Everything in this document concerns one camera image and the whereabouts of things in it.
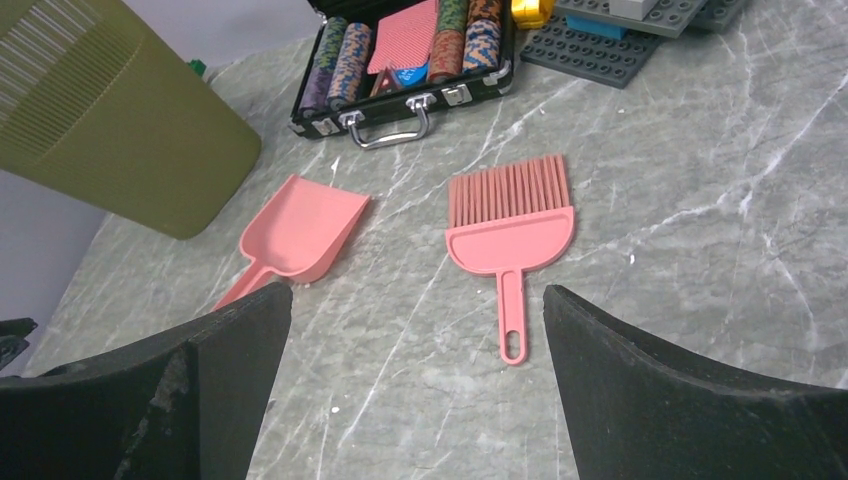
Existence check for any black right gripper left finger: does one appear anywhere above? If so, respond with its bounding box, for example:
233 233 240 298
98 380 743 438
1 282 293 479

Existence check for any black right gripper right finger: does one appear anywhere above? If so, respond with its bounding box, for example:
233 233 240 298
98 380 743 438
543 285 847 479

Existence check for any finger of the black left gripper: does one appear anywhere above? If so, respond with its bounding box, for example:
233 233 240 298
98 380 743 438
0 318 37 370

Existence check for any pink plastic dustpan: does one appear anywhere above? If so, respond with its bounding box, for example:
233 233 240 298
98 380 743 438
214 174 370 310

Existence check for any pink hand brush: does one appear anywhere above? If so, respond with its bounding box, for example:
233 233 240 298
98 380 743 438
445 154 576 366

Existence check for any olive green mesh wastebasket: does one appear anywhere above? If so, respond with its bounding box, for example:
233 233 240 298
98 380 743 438
1 1 261 239

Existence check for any grey building block baseplate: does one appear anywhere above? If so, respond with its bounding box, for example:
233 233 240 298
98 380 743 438
520 1 747 89

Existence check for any black poker chip case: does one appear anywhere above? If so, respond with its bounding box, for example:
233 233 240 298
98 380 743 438
289 0 516 149

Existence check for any yellow tall block left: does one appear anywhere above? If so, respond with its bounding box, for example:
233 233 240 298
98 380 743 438
510 0 555 30

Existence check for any pink card stack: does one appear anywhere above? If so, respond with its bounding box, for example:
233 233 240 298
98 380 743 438
367 0 438 75

